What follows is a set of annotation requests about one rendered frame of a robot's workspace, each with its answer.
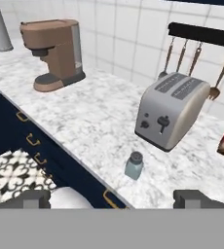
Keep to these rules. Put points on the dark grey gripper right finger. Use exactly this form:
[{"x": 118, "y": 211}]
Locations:
[{"x": 187, "y": 199}]

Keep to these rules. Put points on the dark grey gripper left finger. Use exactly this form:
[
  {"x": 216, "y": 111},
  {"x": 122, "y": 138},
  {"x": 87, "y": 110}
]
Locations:
[{"x": 36, "y": 199}]

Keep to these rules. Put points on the pale blue shaker grey lid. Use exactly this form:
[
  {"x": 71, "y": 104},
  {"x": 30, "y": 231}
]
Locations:
[{"x": 134, "y": 168}]

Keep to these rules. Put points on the navy base cabinet run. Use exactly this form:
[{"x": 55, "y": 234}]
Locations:
[{"x": 7, "y": 129}]

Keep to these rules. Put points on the white round object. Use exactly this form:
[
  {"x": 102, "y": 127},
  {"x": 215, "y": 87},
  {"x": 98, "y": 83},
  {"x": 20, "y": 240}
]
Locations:
[{"x": 70, "y": 198}]

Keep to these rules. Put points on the silver two-slot toaster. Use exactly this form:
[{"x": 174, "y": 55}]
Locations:
[{"x": 172, "y": 110}]

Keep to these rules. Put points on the hanging copper fork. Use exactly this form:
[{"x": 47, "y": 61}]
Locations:
[{"x": 221, "y": 74}]

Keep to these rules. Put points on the hanging copper spoon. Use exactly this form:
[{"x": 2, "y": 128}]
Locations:
[{"x": 166, "y": 61}]

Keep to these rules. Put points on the hanging copper utensil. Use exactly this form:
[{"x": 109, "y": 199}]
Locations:
[
  {"x": 181, "y": 56},
  {"x": 195, "y": 60}
]

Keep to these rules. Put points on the brown coffee machine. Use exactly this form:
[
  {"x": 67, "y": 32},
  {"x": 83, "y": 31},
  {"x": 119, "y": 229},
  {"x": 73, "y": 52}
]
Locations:
[{"x": 57, "y": 48}]

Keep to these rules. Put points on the black utensil rail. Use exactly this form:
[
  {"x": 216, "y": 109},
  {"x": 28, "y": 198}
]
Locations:
[{"x": 201, "y": 34}]

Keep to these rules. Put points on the navy wall cabinet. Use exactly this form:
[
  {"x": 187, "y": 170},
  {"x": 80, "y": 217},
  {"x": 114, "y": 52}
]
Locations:
[{"x": 208, "y": 2}]

